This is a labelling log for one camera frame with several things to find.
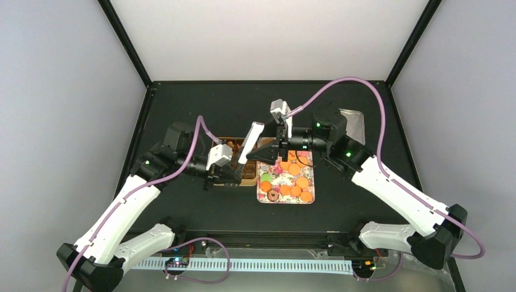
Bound gold cookie tin with tray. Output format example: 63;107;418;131
214;136;257;188

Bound white and metal tongs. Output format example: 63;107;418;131
237;122;265;165

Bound green macaron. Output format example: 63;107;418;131
260;173;273;183

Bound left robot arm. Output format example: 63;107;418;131
57;117;240;291

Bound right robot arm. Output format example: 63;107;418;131
270;99;468;269

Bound floral serving tray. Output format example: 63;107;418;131
256;150;315;204

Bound chocolate donut cookie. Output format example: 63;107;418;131
267;189;281;203

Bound silver tin lid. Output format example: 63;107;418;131
340;108;366;145

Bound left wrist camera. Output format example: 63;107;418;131
206;144;232;170

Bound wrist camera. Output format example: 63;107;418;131
270;99;292;127
206;144;232;170

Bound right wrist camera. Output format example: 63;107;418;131
270;99;292;127

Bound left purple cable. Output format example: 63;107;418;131
61;115;231;292

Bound purple cable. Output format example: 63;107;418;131
61;115;231;292
282;76;486;282

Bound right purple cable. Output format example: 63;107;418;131
282;76;486;282

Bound white slotted cable duct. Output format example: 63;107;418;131
133;257;353;275

